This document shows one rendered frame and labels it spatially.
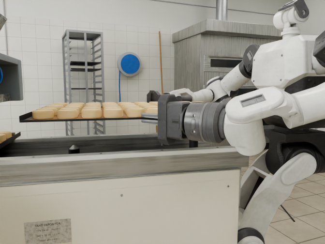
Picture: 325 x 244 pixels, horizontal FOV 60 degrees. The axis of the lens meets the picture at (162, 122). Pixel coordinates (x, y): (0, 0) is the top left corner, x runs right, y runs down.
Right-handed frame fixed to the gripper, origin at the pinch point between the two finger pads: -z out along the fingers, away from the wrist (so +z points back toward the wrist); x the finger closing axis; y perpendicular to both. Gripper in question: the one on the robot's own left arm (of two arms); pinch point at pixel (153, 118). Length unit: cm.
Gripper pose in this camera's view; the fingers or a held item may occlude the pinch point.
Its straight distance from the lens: 70.1
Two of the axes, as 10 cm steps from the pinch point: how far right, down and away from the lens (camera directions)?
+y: -5.3, 1.0, -8.4
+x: 0.0, -9.9, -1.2
